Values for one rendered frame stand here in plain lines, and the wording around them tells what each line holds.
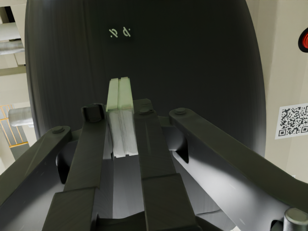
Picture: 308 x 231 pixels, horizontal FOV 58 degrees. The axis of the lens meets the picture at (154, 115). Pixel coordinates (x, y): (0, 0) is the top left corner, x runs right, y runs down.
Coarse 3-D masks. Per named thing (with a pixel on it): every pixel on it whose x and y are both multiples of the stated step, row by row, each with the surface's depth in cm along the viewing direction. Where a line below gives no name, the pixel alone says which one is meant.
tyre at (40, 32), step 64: (64, 0) 31; (128, 0) 31; (192, 0) 31; (64, 64) 29; (128, 64) 29; (192, 64) 30; (256, 64) 33; (256, 128) 33; (128, 192) 32; (192, 192) 33
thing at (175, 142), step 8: (136, 104) 18; (144, 104) 17; (160, 120) 15; (168, 120) 15; (168, 128) 14; (176, 128) 14; (168, 136) 14; (176, 136) 14; (184, 136) 14; (168, 144) 14; (176, 144) 14; (184, 144) 14
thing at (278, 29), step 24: (264, 0) 47; (288, 0) 43; (264, 24) 48; (288, 24) 45; (264, 48) 49; (288, 48) 47; (264, 72) 50; (288, 72) 49; (288, 96) 51; (288, 144) 57; (288, 168) 61
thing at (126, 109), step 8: (120, 80) 21; (128, 80) 21; (120, 88) 19; (128, 88) 18; (120, 96) 17; (128, 96) 17; (120, 104) 16; (128, 104) 15; (120, 112) 15; (128, 112) 15; (128, 120) 15; (128, 128) 15; (128, 136) 16; (128, 144) 16; (136, 144) 16; (128, 152) 16; (136, 152) 16
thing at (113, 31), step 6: (108, 24) 30; (114, 24) 30; (120, 24) 30; (126, 24) 30; (108, 30) 30; (114, 30) 30; (120, 30) 30; (126, 30) 30; (132, 30) 30; (108, 36) 29; (114, 36) 30; (120, 36) 30; (126, 36) 30; (132, 36) 30; (108, 42) 29; (114, 42) 29; (120, 42) 29; (126, 42) 29
